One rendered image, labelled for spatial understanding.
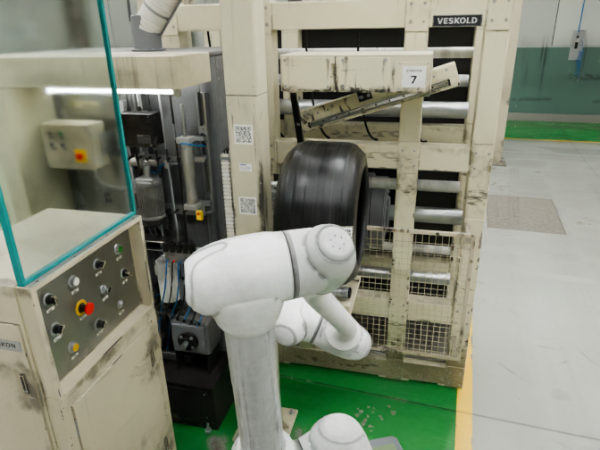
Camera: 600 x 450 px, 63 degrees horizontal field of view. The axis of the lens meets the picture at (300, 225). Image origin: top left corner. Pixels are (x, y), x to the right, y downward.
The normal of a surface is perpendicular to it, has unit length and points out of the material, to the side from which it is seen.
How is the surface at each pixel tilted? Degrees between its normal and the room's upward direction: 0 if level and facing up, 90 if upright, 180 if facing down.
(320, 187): 51
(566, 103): 90
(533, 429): 0
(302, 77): 90
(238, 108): 90
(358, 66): 90
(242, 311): 102
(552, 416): 0
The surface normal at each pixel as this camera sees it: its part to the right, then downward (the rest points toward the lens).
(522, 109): -0.31, 0.37
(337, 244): 0.29, -0.39
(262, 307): 0.28, 0.56
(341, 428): 0.04, -0.94
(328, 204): -0.22, -0.10
